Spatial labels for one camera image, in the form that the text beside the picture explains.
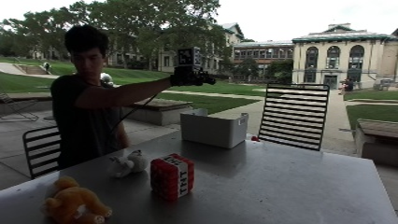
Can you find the white marker cube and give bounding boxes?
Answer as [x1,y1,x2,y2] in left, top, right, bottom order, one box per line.
[177,47,203,67]

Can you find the concrete bench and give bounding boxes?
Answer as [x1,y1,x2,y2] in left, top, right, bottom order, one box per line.
[354,118,398,167]
[123,97,195,127]

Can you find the brick building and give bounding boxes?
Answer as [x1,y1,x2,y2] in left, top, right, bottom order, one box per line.
[232,40,294,82]

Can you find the white plastic bin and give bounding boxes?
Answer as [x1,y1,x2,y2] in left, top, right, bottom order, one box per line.
[180,108,251,149]

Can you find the large green tree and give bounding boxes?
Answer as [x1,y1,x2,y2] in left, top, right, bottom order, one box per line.
[67,0,235,71]

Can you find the black slatted metal chair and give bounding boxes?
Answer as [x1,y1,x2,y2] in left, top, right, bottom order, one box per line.
[257,82,332,152]
[23,125,63,180]

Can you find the red block plush toy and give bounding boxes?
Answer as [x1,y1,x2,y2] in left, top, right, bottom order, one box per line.
[149,152,196,202]

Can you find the white plush toy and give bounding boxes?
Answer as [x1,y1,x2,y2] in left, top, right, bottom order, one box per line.
[108,149,149,179]

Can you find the the person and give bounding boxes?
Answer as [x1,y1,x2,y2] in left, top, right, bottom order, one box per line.
[50,24,219,171]

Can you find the beige arched-window building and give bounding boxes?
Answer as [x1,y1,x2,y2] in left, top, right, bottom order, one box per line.
[292,22,398,91]

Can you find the orange plush toy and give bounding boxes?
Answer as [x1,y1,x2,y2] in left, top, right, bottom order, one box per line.
[42,175,113,224]

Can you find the black glove cable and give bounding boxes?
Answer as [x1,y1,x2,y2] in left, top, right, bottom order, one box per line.
[105,91,161,138]

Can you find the metal folding chair frame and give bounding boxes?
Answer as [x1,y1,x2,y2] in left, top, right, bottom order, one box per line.
[0,91,42,122]

